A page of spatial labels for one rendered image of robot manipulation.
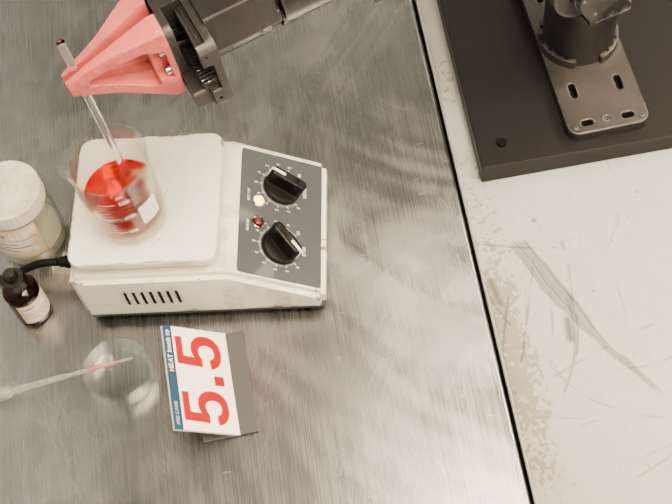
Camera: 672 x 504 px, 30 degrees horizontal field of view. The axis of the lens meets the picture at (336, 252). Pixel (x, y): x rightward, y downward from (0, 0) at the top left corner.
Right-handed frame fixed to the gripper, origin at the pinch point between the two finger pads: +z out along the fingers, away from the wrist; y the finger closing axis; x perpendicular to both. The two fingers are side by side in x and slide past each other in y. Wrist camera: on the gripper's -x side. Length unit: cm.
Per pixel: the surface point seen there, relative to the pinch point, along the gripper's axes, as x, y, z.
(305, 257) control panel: 21.3, 8.8, -9.6
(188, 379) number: 21.5, 13.6, 3.2
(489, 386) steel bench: 25.4, 24.5, -17.4
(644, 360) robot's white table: 25.9, 28.5, -29.1
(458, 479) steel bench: 25.2, 29.9, -11.6
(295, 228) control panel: 20.9, 6.2, -10.0
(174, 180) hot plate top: 16.0, 0.0, -3.1
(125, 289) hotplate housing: 18.9, 5.2, 4.4
